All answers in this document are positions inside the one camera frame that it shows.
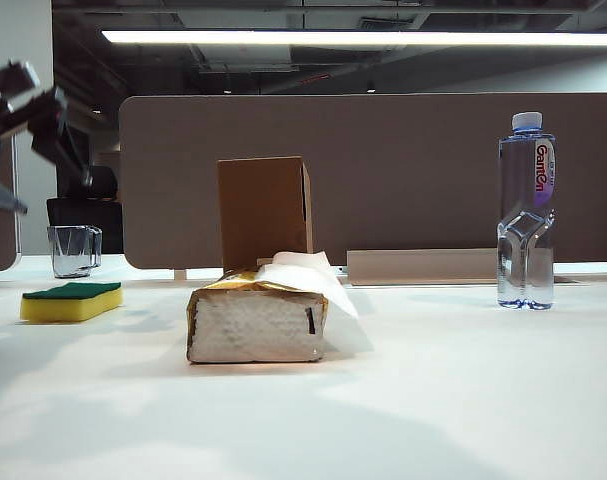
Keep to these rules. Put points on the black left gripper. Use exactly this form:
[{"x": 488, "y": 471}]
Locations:
[{"x": 5, "y": 107}]

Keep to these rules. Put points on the yellow sponge with green scourer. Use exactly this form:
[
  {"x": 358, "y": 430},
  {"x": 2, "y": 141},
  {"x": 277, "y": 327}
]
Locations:
[{"x": 68, "y": 307}]

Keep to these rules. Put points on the clear plastic water bottle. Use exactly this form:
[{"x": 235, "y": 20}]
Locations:
[{"x": 525, "y": 175}]

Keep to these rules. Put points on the black office chair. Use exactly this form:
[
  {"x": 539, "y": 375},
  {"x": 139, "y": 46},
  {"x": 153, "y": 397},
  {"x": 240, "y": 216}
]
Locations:
[{"x": 83, "y": 215}]

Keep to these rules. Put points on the small brown desk divider panel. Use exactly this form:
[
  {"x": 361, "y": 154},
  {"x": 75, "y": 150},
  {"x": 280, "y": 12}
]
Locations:
[{"x": 0, "y": 235}]

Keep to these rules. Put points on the clear glass mug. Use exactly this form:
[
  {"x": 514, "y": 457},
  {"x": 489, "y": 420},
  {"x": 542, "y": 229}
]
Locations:
[{"x": 73, "y": 252}]

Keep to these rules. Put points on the brown cardboard box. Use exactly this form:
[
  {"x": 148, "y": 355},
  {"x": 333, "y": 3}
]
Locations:
[{"x": 263, "y": 210}]

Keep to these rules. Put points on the paper tissue pack yellow wrapper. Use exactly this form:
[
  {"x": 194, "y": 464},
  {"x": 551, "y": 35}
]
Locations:
[{"x": 253, "y": 330}]

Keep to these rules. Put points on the white tissue sheet sticking out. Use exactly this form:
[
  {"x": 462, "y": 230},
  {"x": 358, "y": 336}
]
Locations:
[{"x": 313, "y": 277}]

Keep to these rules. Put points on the small ceiling spot lamp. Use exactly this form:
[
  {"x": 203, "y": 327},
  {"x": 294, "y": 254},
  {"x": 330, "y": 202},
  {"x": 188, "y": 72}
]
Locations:
[{"x": 371, "y": 87}]

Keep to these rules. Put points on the long ceiling light strip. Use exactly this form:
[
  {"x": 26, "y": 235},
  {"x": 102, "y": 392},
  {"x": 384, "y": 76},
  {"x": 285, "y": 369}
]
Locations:
[{"x": 358, "y": 37}]

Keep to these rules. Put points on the large brown desk divider panel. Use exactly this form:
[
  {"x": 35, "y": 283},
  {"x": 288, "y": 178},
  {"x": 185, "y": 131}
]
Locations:
[{"x": 408, "y": 175}]

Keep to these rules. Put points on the white divider bracket foot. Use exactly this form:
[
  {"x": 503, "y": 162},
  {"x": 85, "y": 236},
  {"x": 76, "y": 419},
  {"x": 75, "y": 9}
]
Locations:
[{"x": 181, "y": 275}]

